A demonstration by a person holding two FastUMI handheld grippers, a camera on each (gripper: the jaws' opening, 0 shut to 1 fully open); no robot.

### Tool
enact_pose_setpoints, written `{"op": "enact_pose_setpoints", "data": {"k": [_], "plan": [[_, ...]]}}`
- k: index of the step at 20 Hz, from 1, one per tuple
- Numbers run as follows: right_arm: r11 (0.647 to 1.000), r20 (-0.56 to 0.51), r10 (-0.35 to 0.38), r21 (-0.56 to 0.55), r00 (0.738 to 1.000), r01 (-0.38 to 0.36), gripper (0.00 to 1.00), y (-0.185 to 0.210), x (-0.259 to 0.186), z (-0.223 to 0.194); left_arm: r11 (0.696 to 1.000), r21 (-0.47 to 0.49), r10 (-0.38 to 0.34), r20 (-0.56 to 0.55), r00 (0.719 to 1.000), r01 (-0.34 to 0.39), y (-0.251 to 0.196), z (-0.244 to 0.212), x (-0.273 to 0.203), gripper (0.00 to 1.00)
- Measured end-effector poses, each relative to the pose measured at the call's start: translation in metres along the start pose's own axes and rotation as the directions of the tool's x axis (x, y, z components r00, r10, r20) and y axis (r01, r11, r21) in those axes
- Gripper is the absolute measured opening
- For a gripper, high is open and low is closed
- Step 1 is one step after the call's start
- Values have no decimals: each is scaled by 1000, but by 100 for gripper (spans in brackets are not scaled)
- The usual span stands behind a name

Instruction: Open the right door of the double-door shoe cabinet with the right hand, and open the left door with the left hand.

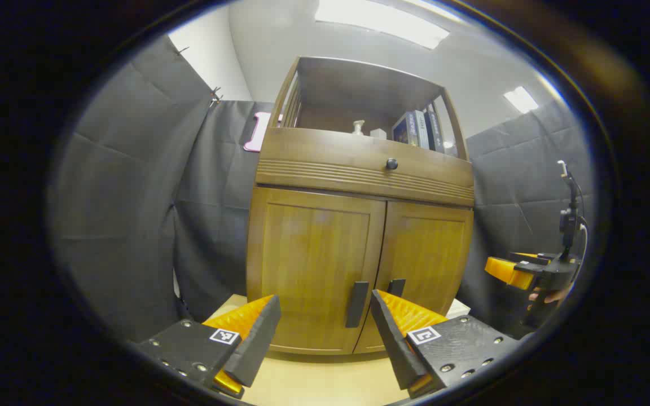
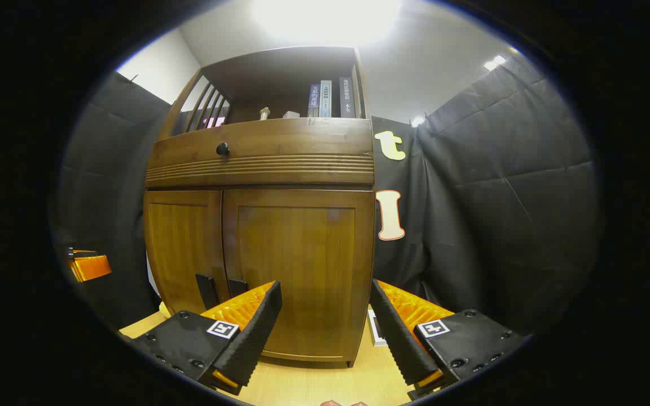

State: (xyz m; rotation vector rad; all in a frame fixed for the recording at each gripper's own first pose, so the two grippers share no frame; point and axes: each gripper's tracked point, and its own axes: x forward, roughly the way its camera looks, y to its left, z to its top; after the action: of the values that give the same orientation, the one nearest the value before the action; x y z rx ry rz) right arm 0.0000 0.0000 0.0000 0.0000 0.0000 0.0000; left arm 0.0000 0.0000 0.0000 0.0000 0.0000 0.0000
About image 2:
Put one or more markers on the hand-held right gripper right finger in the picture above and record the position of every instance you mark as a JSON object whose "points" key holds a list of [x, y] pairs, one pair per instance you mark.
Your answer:
{"points": [[395, 332]]}

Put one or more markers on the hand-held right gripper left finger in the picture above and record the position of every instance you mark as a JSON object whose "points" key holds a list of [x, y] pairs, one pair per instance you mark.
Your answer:
{"points": [[254, 338]]}

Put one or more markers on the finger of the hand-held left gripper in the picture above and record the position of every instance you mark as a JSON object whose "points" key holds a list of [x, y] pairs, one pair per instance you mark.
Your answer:
{"points": [[91, 266]]}

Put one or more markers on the wooden cabinet door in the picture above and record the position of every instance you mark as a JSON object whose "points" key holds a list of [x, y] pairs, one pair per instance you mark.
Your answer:
{"points": [[181, 248], [302, 254]]}

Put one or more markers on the wooden double-door shoe cabinet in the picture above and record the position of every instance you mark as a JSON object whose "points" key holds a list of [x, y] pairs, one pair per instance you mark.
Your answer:
{"points": [[280, 73]]}

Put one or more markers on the black backdrop cloth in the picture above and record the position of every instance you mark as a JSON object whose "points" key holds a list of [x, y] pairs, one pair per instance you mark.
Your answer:
{"points": [[500, 197]]}

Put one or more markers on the wooden drawer with black knob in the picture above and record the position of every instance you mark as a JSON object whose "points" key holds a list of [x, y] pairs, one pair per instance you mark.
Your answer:
{"points": [[302, 144]]}

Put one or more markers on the white pump bottle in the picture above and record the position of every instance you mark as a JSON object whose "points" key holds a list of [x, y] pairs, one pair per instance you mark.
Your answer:
{"points": [[264, 114]]}

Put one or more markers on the small white box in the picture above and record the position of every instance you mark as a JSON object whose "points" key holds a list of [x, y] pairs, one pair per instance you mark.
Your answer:
{"points": [[291, 115]]}

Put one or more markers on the black book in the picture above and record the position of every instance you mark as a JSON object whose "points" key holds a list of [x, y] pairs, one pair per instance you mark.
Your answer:
{"points": [[346, 98]]}

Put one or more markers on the light grey book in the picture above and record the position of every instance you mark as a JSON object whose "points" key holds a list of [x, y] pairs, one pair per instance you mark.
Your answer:
{"points": [[325, 100]]}

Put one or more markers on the dark blue book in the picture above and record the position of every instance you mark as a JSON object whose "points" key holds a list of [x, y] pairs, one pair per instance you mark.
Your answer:
{"points": [[314, 101]]}

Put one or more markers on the small ceiling light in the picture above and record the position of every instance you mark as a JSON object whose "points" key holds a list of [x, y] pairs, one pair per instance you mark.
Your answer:
{"points": [[494, 62]]}

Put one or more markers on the large ceiling light panel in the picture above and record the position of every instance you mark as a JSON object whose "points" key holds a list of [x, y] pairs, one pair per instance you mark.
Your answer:
{"points": [[325, 20]]}

